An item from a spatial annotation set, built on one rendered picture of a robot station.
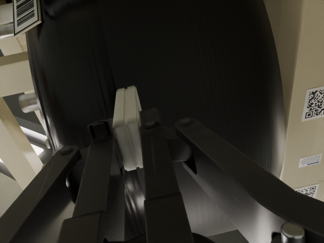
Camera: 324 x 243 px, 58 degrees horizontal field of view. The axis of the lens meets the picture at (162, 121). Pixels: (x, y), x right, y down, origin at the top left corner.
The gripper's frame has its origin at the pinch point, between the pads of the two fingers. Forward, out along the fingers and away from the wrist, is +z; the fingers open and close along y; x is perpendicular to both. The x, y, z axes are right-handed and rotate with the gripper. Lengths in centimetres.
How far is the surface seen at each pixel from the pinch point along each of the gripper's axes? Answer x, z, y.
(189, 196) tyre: -14.8, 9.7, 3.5
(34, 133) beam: -205, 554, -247
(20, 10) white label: 8.5, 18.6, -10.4
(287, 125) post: -21.2, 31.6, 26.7
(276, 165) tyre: -15.2, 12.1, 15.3
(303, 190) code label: -43, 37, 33
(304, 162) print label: -33, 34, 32
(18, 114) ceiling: -197, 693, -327
